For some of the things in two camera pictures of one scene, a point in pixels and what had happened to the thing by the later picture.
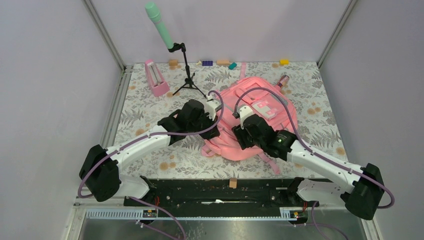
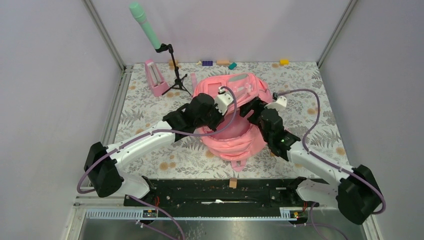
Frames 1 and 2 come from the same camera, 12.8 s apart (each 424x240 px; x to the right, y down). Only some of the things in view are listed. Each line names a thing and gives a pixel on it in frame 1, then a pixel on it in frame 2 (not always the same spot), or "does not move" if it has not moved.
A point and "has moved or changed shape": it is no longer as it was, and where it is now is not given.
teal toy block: [232, 66] does not move
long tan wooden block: [223, 62] does not move
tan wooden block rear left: [173, 62] does not move
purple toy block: [207, 63] does not move
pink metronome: [154, 79] does not move
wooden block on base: [233, 183] does not move
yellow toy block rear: [284, 62] does not move
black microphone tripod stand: [189, 81] → [178, 82]
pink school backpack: [264, 98] has moved or changed shape
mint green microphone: [153, 12] → [137, 10]
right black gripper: [240, 134] → [257, 105]
